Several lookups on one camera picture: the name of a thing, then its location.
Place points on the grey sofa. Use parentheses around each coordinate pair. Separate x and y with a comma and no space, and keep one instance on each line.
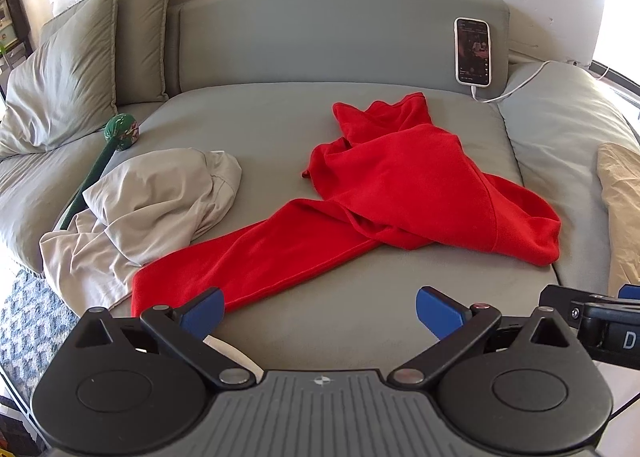
(259,78)

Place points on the blue patterned rug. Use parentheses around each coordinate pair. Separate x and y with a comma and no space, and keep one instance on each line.
(34,324)

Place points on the rear olive cushion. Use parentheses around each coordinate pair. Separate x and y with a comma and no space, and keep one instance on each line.
(140,51)

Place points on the green massage hammer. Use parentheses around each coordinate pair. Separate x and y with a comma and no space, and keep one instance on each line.
(120,133)

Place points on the red garment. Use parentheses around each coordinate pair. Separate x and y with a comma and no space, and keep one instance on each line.
(392,178)

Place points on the beige crumpled garment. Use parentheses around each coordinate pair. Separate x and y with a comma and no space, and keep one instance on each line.
(145,208)

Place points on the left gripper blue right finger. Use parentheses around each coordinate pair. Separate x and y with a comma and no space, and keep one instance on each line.
(460,331)

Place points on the olive cushion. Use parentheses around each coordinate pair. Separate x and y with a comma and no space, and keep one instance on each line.
(140,51)
(66,89)

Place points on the tan blanket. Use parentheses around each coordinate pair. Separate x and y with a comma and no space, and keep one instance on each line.
(618,172)

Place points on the front olive cushion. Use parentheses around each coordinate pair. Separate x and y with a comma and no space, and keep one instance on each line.
(66,89)

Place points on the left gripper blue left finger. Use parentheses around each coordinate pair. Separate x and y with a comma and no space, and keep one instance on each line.
(181,333)

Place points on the white smartphone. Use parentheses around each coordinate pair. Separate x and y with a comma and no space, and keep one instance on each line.
(473,52)

